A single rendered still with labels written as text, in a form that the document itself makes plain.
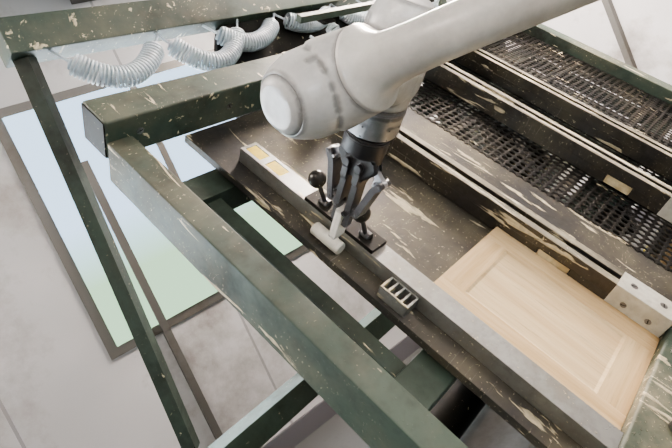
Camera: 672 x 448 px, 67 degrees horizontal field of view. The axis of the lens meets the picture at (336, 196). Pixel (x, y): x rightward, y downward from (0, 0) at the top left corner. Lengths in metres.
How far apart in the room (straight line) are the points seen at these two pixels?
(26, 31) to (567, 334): 1.51
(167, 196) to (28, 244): 1.94
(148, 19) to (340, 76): 1.26
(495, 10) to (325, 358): 0.59
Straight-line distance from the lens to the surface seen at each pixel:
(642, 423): 1.08
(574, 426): 1.02
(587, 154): 1.73
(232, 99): 1.37
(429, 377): 1.01
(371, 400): 0.85
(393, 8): 0.69
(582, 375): 1.12
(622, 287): 1.26
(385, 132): 0.76
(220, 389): 3.17
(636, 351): 1.24
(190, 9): 1.85
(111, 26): 1.70
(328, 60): 0.56
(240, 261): 0.96
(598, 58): 2.70
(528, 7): 0.55
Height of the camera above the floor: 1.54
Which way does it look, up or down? 5 degrees down
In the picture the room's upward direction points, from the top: 24 degrees counter-clockwise
